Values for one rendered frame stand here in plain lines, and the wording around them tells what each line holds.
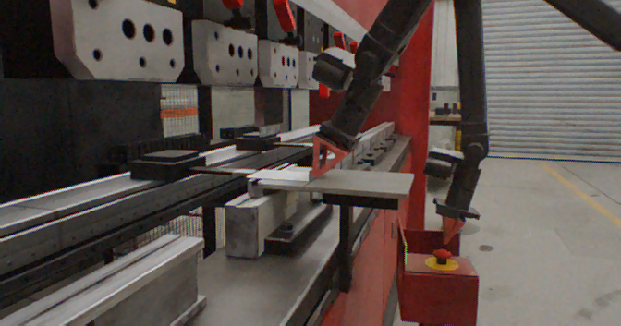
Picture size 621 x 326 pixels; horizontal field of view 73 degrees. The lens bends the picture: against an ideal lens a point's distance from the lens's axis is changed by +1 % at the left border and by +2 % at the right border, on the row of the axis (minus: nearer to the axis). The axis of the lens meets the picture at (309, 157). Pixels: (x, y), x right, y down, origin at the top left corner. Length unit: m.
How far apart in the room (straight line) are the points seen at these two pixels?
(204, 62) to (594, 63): 8.07
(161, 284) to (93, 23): 0.29
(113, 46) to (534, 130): 8.04
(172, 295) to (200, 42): 0.31
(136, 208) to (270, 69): 0.38
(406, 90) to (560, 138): 5.68
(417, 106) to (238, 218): 2.30
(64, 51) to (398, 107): 2.65
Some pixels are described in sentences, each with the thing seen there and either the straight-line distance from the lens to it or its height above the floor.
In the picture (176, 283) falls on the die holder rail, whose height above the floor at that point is 0.93.
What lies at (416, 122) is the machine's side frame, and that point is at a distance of 2.93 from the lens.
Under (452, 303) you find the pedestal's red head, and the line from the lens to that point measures 1.00.
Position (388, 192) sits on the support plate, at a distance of 0.70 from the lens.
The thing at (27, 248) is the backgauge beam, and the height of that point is 0.94.
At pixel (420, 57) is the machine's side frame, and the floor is 1.40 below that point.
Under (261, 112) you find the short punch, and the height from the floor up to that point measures 1.13.
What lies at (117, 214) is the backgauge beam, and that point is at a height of 0.94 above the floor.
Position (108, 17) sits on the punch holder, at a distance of 0.42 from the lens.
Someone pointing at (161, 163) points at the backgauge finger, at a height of 1.02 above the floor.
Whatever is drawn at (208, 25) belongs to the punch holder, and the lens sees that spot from 0.56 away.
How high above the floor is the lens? 1.16
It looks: 9 degrees down
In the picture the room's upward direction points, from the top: straight up
